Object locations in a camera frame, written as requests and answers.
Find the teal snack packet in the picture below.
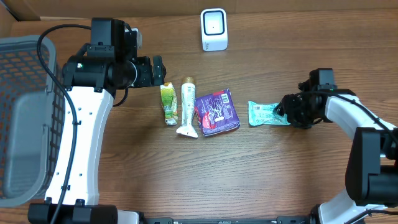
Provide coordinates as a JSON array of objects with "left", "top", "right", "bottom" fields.
[{"left": 248, "top": 101, "right": 290, "bottom": 126}]

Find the green tea packet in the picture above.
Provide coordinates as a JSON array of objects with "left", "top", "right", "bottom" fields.
[{"left": 160, "top": 82, "right": 178, "bottom": 126}]

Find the white cosmetic tube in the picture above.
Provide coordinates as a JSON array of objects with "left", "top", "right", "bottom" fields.
[{"left": 176, "top": 77, "right": 198, "bottom": 138}]

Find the purple snack packet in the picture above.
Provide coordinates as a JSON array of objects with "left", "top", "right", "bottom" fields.
[{"left": 195, "top": 89, "right": 240, "bottom": 137}]

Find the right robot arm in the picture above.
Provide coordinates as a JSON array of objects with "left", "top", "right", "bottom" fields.
[{"left": 274, "top": 80, "right": 397, "bottom": 223}]

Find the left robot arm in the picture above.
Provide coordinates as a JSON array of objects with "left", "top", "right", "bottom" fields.
[{"left": 28, "top": 18, "right": 166, "bottom": 224}]

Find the grey plastic mesh basket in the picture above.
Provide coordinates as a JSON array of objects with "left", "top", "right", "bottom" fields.
[{"left": 1, "top": 35, "right": 66, "bottom": 208}]

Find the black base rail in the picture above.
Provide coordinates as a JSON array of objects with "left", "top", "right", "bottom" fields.
[{"left": 138, "top": 211, "right": 321, "bottom": 224}]

